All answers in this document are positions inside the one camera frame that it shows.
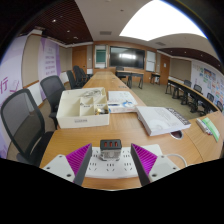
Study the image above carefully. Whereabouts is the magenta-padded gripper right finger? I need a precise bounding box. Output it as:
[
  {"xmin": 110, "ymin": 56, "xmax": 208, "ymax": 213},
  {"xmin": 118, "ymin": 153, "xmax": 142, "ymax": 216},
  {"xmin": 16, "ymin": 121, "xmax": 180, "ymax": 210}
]
[{"xmin": 130, "ymin": 143, "xmax": 181, "ymax": 187}]

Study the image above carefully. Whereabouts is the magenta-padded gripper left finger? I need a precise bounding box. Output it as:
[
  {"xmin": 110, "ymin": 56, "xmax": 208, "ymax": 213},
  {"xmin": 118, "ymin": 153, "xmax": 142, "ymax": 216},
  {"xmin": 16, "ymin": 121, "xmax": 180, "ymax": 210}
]
[{"xmin": 43, "ymin": 143, "xmax": 93, "ymax": 187}]

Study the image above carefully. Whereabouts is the dark grey charger block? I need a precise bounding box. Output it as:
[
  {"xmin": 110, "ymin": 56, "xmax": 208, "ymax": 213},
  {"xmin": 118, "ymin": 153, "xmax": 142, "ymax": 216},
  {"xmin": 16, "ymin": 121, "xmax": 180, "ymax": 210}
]
[{"xmin": 99, "ymin": 139, "xmax": 123, "ymax": 162}]

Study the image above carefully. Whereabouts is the white power strip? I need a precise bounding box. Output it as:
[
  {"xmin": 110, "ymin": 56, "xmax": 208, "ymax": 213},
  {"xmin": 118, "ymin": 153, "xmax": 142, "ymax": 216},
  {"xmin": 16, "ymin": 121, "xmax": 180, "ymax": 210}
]
[{"xmin": 84, "ymin": 143, "xmax": 164, "ymax": 179}]

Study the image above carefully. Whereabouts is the white open cardboard box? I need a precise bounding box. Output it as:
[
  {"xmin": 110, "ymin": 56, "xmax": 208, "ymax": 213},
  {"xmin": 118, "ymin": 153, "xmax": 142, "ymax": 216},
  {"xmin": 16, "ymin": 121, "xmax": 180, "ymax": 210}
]
[{"xmin": 55, "ymin": 87, "xmax": 111, "ymax": 129}]

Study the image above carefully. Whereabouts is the white book with dark band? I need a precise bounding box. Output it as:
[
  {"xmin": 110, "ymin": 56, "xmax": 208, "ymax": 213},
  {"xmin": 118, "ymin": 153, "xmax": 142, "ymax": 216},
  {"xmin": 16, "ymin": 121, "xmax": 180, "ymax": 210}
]
[{"xmin": 135, "ymin": 105, "xmax": 192, "ymax": 137}]

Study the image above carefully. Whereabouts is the white marker pen box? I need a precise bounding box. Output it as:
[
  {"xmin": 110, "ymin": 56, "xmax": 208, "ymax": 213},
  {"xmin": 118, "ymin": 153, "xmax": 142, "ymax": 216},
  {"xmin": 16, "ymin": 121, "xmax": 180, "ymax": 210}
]
[{"xmin": 195, "ymin": 117, "xmax": 213, "ymax": 136}]

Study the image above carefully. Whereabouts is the white printed paper sheet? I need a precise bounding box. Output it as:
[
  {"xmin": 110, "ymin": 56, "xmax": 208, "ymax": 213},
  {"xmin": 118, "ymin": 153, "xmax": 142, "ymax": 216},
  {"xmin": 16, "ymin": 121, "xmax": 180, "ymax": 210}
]
[{"xmin": 107, "ymin": 90, "xmax": 134, "ymax": 104}]

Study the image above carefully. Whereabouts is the black mesh office chair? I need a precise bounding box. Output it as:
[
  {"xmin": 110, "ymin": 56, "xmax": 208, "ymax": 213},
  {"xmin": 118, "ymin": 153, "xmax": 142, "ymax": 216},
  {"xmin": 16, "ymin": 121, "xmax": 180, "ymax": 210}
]
[
  {"xmin": 0, "ymin": 88, "xmax": 54, "ymax": 166},
  {"xmin": 39, "ymin": 75, "xmax": 67, "ymax": 129}
]

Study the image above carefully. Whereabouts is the green leaflet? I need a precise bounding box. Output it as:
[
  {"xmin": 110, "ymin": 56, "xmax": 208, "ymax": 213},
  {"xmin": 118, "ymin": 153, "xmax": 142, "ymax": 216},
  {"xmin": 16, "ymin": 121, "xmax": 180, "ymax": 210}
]
[{"xmin": 202, "ymin": 117, "xmax": 221, "ymax": 143}]

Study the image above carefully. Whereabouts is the long curved wooden side table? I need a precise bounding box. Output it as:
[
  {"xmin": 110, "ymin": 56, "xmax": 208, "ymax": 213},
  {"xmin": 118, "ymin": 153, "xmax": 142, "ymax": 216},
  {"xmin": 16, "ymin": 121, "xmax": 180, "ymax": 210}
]
[{"xmin": 165, "ymin": 78, "xmax": 224, "ymax": 116}]

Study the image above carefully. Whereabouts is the row of black office chairs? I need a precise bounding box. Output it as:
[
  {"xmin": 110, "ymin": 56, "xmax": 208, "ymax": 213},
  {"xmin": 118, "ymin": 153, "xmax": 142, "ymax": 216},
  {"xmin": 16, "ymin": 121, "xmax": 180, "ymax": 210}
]
[{"xmin": 65, "ymin": 65, "xmax": 91, "ymax": 89}]

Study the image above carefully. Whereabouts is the small dark side table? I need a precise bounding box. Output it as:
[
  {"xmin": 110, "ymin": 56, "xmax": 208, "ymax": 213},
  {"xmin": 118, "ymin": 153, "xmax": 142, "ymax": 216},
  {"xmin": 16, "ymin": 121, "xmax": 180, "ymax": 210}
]
[{"xmin": 149, "ymin": 72, "xmax": 161, "ymax": 85}]

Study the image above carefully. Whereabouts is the dark lectern desk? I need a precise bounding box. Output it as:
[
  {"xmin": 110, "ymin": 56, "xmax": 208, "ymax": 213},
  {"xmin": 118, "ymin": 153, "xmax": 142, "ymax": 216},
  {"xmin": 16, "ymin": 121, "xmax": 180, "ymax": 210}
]
[{"xmin": 114, "ymin": 70, "xmax": 145, "ymax": 90}]

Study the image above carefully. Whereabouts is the group of black side chairs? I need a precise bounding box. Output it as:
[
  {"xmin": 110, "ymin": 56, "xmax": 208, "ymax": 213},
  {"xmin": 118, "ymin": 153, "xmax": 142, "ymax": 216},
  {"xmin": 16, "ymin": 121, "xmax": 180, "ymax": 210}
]
[{"xmin": 183, "ymin": 79, "xmax": 224, "ymax": 113}]

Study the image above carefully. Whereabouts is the brown wooden door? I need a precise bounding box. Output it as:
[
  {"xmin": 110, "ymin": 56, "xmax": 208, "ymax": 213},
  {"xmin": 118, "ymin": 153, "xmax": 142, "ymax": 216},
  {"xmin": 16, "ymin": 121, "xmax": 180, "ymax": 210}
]
[
  {"xmin": 72, "ymin": 46, "xmax": 88, "ymax": 69},
  {"xmin": 159, "ymin": 53, "xmax": 171, "ymax": 85}
]

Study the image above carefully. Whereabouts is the plain white whiteboard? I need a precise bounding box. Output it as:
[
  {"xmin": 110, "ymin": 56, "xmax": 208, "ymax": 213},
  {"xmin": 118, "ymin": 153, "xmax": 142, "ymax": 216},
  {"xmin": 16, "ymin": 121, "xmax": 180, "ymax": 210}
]
[{"xmin": 145, "ymin": 50, "xmax": 157, "ymax": 73}]

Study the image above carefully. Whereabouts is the whiteboard with green panel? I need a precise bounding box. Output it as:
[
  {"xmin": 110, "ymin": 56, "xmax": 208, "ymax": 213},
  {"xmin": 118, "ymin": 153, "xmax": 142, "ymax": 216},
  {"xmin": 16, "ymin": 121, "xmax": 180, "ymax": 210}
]
[{"xmin": 94, "ymin": 44, "xmax": 108, "ymax": 69}]

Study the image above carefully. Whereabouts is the large ceiling light panel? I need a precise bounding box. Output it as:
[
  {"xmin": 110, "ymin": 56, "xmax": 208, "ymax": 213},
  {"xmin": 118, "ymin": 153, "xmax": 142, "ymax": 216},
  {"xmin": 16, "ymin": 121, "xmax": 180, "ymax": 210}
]
[{"xmin": 119, "ymin": 0, "xmax": 208, "ymax": 42}]

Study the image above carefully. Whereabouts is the white power strip cable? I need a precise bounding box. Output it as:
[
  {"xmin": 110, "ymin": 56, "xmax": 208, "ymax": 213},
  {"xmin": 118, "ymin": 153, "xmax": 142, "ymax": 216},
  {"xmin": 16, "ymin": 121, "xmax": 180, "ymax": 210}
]
[{"xmin": 163, "ymin": 152, "xmax": 188, "ymax": 168}]

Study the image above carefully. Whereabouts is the round table cable grommet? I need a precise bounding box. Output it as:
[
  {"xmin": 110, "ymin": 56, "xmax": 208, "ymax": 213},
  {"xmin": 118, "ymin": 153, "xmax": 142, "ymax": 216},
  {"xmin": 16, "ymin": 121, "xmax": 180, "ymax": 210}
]
[{"xmin": 169, "ymin": 130, "xmax": 184, "ymax": 140}]

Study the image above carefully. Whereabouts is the colourful wall poster board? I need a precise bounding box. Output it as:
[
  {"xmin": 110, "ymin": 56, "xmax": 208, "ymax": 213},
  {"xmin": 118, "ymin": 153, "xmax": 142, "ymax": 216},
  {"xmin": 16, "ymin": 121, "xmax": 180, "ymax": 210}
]
[{"xmin": 191, "ymin": 63, "xmax": 224, "ymax": 101}]

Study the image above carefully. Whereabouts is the large black wall screen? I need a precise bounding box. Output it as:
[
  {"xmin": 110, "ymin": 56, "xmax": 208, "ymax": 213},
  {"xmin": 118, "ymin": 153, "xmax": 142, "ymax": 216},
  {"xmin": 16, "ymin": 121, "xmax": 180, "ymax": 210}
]
[{"xmin": 109, "ymin": 46, "xmax": 146, "ymax": 70}]

